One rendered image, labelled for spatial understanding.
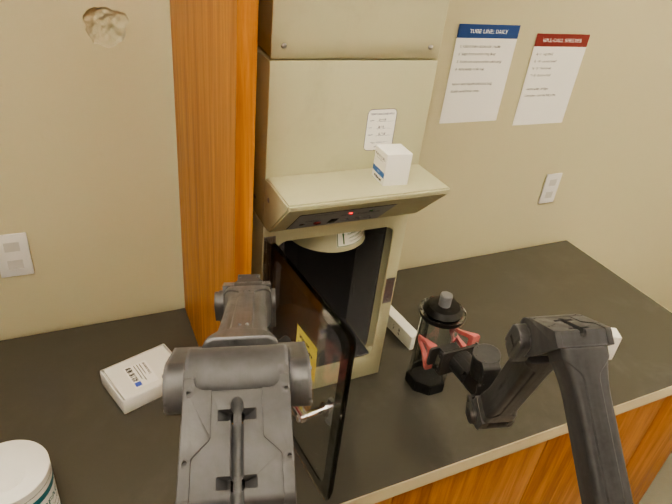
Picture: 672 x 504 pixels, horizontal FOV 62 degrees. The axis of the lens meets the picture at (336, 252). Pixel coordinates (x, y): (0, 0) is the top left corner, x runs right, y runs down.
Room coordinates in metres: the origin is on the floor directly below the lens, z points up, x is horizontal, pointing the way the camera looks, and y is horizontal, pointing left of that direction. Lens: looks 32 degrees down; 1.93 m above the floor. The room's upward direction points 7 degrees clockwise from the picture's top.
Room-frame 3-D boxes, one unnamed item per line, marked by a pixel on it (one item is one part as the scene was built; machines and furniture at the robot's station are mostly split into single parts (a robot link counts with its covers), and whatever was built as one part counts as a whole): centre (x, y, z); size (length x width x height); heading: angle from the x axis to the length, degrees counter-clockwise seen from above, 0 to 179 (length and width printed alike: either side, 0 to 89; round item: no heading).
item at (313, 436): (0.76, 0.04, 1.19); 0.30 x 0.01 x 0.40; 33
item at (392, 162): (0.95, -0.08, 1.54); 0.05 x 0.05 x 0.06; 24
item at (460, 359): (0.94, -0.31, 1.09); 0.10 x 0.07 x 0.07; 118
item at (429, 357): (0.99, -0.25, 1.09); 0.09 x 0.07 x 0.07; 28
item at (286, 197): (0.92, -0.03, 1.46); 0.32 x 0.12 x 0.10; 118
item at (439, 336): (1.04, -0.26, 1.06); 0.11 x 0.11 x 0.21
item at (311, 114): (1.09, 0.06, 1.33); 0.32 x 0.25 x 0.77; 118
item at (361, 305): (1.08, 0.06, 1.19); 0.26 x 0.24 x 0.35; 118
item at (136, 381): (0.92, 0.40, 0.96); 0.16 x 0.12 x 0.04; 136
